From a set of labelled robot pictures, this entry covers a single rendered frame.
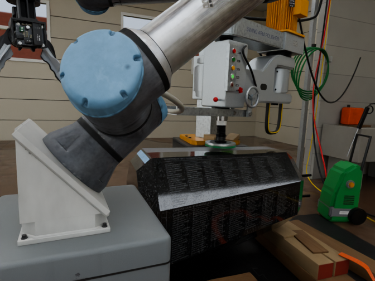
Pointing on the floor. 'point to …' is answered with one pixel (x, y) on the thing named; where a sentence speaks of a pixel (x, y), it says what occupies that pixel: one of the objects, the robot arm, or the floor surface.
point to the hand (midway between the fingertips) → (29, 83)
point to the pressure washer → (344, 190)
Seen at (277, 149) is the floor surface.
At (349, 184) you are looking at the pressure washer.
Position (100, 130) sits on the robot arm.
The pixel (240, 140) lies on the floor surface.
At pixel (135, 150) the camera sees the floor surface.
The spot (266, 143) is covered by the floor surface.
